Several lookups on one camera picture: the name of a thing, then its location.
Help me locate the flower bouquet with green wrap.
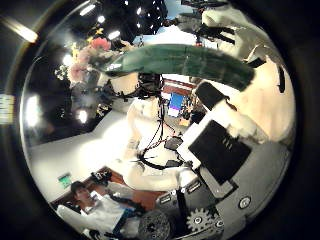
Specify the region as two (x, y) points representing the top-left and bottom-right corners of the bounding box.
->
(54, 28), (257, 93)

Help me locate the blue lit monitor screen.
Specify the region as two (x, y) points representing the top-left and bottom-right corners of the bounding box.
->
(167, 92), (187, 119)

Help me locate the person in white shirt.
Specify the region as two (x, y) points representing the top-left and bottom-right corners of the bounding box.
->
(55, 179), (148, 240)

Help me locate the black cable bundle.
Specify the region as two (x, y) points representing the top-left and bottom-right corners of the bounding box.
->
(136, 95), (185, 172)

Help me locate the green wall sign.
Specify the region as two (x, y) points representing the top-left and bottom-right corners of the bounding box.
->
(57, 172), (73, 190)

